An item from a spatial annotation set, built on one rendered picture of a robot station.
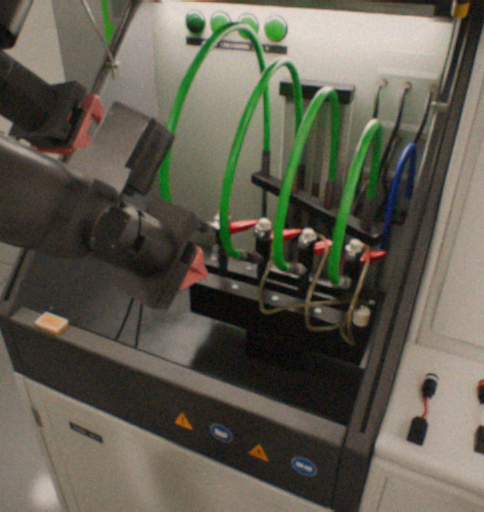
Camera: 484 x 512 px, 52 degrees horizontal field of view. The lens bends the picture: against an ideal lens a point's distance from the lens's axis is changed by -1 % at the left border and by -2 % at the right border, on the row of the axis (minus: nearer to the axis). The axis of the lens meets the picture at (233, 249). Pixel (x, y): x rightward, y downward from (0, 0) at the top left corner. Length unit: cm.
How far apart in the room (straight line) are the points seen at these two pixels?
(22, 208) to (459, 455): 61
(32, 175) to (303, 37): 82
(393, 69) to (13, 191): 83
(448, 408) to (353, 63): 63
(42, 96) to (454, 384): 67
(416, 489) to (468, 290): 30
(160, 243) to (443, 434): 47
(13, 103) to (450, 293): 65
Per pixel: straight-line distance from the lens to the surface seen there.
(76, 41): 581
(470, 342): 87
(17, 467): 199
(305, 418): 77
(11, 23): 58
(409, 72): 101
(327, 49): 104
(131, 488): 116
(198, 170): 124
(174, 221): 50
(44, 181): 30
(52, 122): 56
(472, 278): 82
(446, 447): 75
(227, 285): 94
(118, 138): 42
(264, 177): 106
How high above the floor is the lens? 155
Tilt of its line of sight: 33 degrees down
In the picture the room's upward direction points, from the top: straight up
